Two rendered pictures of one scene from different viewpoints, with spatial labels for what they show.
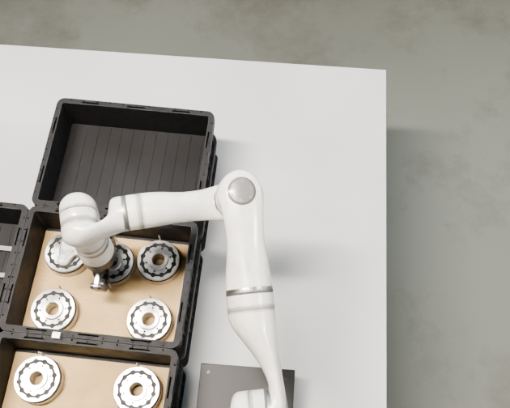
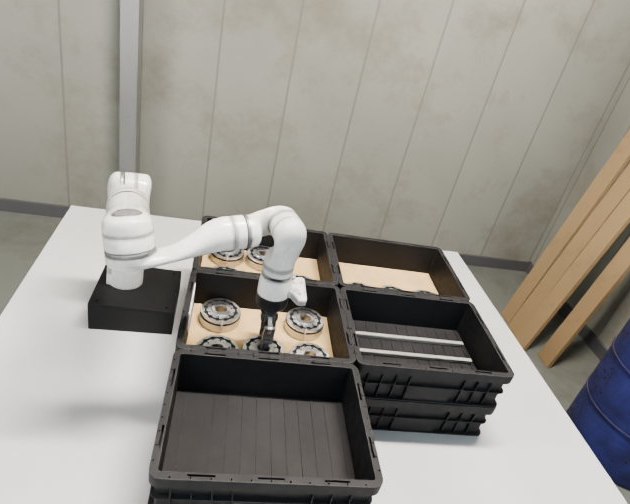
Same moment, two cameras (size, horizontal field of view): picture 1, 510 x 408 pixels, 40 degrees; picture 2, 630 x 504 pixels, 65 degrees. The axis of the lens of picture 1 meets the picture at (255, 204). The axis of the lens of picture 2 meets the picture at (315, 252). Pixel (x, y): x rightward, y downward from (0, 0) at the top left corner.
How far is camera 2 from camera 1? 1.62 m
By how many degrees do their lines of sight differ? 83
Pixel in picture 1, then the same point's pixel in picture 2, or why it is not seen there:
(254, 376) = (126, 302)
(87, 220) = (276, 211)
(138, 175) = (253, 446)
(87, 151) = (327, 473)
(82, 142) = not seen: hidden behind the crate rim
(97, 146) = not seen: hidden behind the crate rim
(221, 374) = (155, 305)
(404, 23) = not seen: outside the picture
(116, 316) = (250, 324)
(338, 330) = (28, 358)
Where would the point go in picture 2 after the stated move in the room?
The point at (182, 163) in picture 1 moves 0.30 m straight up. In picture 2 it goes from (197, 463) to (213, 345)
